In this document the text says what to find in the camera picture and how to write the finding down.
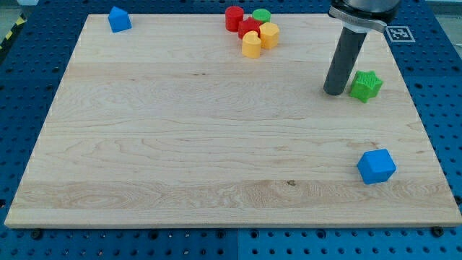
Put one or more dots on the blue cube block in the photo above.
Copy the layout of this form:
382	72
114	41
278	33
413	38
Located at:
376	166

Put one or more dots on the green star block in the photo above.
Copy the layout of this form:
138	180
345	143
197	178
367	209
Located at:
365	85

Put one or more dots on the yellow heart block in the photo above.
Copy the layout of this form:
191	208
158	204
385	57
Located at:
251	45

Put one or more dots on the wooden board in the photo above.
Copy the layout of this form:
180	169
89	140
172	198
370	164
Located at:
168	125

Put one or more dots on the red cylinder block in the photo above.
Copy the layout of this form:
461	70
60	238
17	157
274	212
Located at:
233	16

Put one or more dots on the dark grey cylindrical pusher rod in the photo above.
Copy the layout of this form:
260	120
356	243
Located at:
343	61

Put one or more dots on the fiducial marker tag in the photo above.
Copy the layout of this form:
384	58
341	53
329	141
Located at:
399	34

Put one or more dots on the red star block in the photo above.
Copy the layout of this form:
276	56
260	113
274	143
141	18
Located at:
247	25

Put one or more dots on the green cylinder block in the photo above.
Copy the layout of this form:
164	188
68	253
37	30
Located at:
262	15

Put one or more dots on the yellow hexagon block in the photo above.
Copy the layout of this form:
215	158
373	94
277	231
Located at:
269	35

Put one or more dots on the blue pentagon block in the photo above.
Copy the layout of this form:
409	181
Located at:
119	20

